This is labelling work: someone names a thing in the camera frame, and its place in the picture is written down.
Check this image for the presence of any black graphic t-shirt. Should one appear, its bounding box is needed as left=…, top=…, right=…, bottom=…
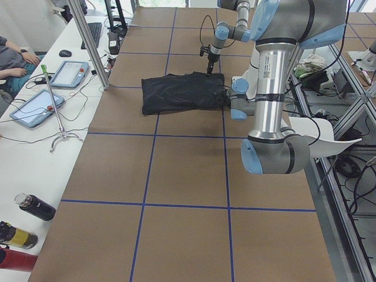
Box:
left=142, top=72, right=224, bottom=115

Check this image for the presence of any seated person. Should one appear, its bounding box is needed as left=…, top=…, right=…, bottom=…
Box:
left=0, top=37, right=44, bottom=98

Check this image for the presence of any white curved plastic sheet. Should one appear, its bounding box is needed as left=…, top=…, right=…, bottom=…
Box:
left=289, top=116, right=362, bottom=158

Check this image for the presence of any pile of clothes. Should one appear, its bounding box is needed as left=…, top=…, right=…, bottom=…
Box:
left=293, top=54, right=329, bottom=90

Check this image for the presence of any metal stand with green tip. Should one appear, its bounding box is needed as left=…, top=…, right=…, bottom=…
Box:
left=41, top=65, right=83, bottom=153

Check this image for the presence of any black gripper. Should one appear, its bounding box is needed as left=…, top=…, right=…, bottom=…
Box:
left=200, top=45, right=220, bottom=75
left=214, top=87, right=231, bottom=109

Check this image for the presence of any black keyboard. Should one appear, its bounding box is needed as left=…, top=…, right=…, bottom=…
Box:
left=87, top=22, right=102, bottom=48

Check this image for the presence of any near blue teach pendant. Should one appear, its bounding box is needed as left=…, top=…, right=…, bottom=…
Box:
left=9, top=89, right=53, bottom=128

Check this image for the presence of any black computer mouse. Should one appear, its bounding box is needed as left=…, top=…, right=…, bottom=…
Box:
left=59, top=49, right=72, bottom=58

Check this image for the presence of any blue teach pendant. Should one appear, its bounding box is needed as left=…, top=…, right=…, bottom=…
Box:
left=9, top=89, right=53, bottom=128
left=50, top=61, right=89, bottom=89

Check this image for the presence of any far blue teach pendant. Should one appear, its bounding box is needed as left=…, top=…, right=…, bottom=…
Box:
left=50, top=61, right=89, bottom=89

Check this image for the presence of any red bottle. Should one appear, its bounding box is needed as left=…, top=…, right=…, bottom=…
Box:
left=1, top=248, right=38, bottom=272

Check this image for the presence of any yellow black bottle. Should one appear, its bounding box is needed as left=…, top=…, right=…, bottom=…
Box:
left=1, top=221, right=38, bottom=249

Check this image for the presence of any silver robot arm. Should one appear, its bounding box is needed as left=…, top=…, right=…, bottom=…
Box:
left=208, top=1, right=347, bottom=174
left=200, top=0, right=251, bottom=76

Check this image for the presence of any black water bottle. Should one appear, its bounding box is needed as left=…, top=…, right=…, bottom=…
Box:
left=14, top=193, right=56, bottom=221

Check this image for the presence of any aluminium frame post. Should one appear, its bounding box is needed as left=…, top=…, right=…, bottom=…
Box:
left=67, top=0, right=109, bottom=90

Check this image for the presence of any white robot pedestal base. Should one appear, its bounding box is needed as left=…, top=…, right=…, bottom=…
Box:
left=232, top=48, right=260, bottom=99

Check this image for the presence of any black power adapter box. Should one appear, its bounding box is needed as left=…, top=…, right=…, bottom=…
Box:
left=108, top=32, right=120, bottom=55

